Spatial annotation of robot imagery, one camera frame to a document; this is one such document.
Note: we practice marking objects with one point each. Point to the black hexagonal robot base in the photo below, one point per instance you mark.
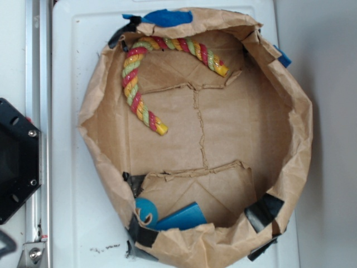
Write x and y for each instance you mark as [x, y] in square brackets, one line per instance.
[20, 160]

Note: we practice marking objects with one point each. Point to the brown paper bag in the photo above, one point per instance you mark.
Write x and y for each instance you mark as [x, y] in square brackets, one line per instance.
[200, 112]

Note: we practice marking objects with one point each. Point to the blue rectangular block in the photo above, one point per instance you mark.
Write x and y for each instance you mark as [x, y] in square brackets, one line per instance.
[187, 217]

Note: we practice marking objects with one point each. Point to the white cutting board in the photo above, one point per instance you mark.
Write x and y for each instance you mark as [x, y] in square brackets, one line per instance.
[86, 231]

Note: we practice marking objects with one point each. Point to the aluminium extrusion rail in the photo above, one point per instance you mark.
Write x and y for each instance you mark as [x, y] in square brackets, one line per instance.
[38, 78]

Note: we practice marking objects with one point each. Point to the metal corner bracket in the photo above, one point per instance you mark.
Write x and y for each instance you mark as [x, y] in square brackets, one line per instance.
[33, 255]

